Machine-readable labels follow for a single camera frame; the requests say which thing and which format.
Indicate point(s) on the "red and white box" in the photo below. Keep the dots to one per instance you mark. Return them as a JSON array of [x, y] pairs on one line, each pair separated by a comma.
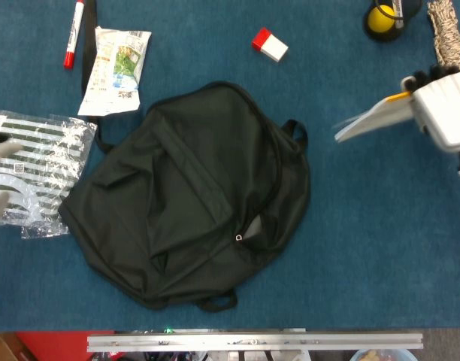
[[270, 45]]

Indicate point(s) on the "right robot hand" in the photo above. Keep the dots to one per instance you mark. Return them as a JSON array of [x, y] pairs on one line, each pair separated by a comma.
[[444, 109]]

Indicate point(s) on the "red and white marker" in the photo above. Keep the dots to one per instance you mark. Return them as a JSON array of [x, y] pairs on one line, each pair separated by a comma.
[[73, 34]]

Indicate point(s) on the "cardboard box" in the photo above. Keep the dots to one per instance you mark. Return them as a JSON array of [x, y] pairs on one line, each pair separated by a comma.
[[0, 347]]

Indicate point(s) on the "white snack packet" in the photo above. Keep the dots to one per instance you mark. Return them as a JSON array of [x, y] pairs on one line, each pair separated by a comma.
[[115, 71]]

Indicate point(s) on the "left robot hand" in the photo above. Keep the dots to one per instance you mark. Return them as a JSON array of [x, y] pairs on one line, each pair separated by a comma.
[[4, 148]]

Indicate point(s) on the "white book with yellow spine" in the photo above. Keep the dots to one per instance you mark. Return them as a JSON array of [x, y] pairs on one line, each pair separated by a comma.
[[373, 114]]

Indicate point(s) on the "blue bowl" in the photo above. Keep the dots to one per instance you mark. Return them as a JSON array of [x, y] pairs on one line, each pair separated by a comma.
[[380, 355]]

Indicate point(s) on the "aluminium rail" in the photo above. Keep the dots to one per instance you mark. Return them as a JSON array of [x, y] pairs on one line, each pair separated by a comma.
[[252, 342]]

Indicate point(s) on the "striped garment in plastic bag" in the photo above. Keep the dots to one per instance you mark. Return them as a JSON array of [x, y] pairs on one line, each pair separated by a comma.
[[46, 165]]

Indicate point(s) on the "yellow ball in holder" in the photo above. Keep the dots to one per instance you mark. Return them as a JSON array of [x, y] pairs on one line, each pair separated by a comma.
[[384, 36]]

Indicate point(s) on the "marker in pen holder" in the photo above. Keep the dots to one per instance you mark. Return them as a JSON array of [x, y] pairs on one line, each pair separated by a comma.
[[398, 15]]

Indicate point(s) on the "black backpack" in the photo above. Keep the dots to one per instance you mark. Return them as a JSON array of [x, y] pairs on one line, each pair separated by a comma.
[[196, 180]]

